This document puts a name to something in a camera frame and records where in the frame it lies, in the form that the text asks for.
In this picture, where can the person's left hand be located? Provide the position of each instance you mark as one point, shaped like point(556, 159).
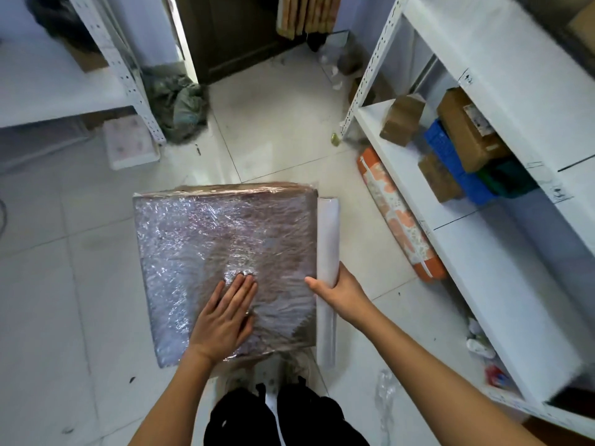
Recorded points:
point(222, 320)

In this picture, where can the person's right hand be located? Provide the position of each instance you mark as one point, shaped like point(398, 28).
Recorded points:
point(345, 297)

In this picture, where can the person's left thumb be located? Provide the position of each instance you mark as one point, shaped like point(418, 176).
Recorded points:
point(248, 327)

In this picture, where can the person's left middle finger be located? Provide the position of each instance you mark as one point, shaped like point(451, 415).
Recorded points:
point(241, 292)

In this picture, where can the person's left little finger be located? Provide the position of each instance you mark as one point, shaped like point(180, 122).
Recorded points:
point(215, 296)

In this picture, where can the person's right thumb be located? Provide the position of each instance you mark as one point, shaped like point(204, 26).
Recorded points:
point(318, 286)

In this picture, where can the clear stretch film roll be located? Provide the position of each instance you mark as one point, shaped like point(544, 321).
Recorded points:
point(327, 236)

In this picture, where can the film-wrapped brown cardboard box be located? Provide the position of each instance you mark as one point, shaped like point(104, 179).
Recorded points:
point(209, 236)

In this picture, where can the person's left forearm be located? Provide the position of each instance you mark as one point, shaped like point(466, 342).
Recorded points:
point(176, 404)

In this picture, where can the person's right forearm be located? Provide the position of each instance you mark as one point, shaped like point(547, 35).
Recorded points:
point(432, 390)

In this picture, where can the person's black trousers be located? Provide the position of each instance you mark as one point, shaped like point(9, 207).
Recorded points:
point(288, 418)

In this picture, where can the orange floral rolled package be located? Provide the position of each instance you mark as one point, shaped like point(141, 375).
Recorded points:
point(399, 213)

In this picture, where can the crumpled clear film scrap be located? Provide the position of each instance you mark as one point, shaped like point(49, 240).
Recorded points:
point(386, 399)

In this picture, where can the small gold bottle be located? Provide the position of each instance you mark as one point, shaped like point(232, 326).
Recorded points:
point(334, 139)

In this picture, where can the speckled brown cardboard box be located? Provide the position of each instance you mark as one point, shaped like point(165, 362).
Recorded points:
point(439, 178)

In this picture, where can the crumpled white paper trash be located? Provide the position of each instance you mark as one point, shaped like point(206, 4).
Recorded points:
point(479, 341)

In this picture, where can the white foam box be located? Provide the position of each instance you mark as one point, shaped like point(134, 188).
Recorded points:
point(130, 141)

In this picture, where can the blue plastic crate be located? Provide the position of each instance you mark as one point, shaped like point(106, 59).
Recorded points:
point(448, 155)

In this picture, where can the small brown cardboard box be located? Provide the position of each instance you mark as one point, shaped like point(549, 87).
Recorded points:
point(403, 119)

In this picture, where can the tall white metal shelf rack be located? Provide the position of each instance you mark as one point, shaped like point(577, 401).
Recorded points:
point(511, 283)

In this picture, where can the green crumpled sack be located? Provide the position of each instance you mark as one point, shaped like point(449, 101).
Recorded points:
point(179, 106)

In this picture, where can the red and blue wrapper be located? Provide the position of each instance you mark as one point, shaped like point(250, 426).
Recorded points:
point(496, 376)

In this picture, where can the labelled brown cardboard box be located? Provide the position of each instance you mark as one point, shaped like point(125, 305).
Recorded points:
point(469, 134)

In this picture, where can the dark green box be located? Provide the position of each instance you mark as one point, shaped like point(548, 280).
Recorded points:
point(509, 178)

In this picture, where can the clear plastic bag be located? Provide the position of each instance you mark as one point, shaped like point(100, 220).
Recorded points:
point(339, 60)

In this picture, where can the dark wooden door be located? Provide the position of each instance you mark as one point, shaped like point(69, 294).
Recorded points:
point(232, 32)

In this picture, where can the low white metal shelf rack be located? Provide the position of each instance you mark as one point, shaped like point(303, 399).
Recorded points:
point(55, 88)

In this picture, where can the open brown carton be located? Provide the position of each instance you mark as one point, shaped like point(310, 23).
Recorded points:
point(88, 58)

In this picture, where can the stack of flat cardboard sheets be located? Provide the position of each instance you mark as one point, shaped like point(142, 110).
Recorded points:
point(309, 13)

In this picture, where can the dark bag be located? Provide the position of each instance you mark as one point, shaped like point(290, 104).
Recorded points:
point(58, 18)

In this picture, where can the tan cardboard box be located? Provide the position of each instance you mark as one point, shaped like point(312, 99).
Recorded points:
point(583, 23)

